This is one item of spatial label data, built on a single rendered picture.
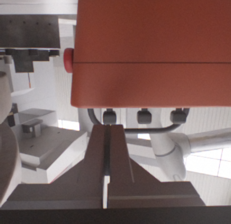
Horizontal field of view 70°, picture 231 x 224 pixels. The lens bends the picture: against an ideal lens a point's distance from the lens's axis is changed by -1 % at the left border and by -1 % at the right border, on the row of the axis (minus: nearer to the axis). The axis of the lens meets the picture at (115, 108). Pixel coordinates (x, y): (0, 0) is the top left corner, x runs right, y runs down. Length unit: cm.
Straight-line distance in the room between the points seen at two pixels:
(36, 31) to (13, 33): 14
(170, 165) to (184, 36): 65
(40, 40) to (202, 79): 118
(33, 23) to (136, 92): 117
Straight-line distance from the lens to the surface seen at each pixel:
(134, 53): 18
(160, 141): 74
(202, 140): 96
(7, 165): 157
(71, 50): 24
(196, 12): 21
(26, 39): 129
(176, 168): 80
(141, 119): 26
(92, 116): 32
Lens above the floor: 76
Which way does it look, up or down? 15 degrees up
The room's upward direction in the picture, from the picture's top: 180 degrees clockwise
